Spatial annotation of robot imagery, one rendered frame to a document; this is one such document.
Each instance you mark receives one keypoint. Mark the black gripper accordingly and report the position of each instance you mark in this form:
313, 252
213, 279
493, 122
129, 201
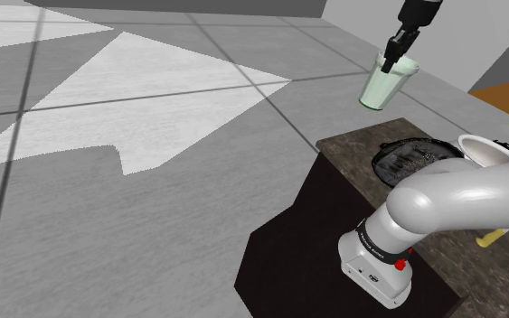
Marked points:
417, 13

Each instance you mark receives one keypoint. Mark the pale green glass cup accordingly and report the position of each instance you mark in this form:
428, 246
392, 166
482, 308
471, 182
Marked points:
379, 90

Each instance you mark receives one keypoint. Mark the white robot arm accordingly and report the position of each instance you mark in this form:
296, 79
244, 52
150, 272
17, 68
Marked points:
457, 202

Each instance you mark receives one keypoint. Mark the black round patterned tray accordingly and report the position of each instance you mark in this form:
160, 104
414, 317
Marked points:
406, 160

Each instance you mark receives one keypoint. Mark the white bowl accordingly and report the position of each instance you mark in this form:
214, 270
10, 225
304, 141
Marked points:
483, 152

